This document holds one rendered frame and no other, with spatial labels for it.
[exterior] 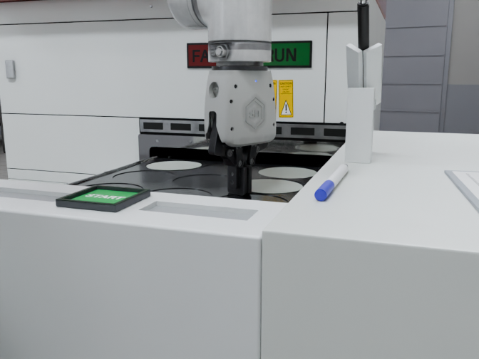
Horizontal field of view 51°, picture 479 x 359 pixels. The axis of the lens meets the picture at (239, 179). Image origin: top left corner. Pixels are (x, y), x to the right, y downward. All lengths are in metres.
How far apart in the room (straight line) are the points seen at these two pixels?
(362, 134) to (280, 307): 0.29
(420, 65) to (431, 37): 0.46
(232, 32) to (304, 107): 0.34
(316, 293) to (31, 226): 0.22
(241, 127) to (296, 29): 0.35
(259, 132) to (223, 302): 0.36
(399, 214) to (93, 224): 0.22
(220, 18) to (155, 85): 0.42
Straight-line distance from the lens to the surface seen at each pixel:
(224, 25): 0.65
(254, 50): 0.65
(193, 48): 1.01
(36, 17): 1.21
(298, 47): 0.94
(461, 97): 8.74
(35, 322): 0.45
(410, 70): 8.79
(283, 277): 0.33
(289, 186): 0.74
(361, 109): 0.58
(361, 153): 0.58
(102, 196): 0.43
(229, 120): 0.63
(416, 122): 8.80
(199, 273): 0.35
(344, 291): 0.33
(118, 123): 1.10
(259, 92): 0.67
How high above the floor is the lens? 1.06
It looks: 12 degrees down
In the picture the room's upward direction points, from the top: straight up
